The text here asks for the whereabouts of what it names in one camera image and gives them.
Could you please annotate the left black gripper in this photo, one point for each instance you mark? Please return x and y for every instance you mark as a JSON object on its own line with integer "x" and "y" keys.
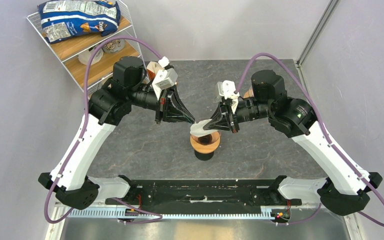
{"x": 172, "y": 109}

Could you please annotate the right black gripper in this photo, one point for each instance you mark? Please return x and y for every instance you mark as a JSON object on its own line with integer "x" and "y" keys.
{"x": 220, "y": 120}

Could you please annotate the wooden ring stand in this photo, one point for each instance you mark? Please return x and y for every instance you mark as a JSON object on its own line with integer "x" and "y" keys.
{"x": 248, "y": 94}
{"x": 206, "y": 150}

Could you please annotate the red black dripper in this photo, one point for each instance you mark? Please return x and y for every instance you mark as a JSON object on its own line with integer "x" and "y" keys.
{"x": 203, "y": 156}

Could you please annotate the orange white filter box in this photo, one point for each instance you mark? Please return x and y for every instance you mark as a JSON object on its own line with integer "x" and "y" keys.
{"x": 152, "y": 69}

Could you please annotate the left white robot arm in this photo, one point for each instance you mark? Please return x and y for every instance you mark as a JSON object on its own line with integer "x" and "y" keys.
{"x": 106, "y": 108}

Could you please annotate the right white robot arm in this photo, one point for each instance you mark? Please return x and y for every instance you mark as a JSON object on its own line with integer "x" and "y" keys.
{"x": 345, "y": 189}

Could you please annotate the white plastic jug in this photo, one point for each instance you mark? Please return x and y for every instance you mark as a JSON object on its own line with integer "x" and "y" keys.
{"x": 84, "y": 56}

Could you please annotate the blue Doritos chip bag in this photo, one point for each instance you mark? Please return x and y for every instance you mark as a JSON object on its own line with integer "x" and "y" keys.
{"x": 64, "y": 19}

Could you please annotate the white wire wooden shelf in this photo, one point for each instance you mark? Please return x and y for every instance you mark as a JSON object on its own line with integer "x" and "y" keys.
{"x": 67, "y": 53}

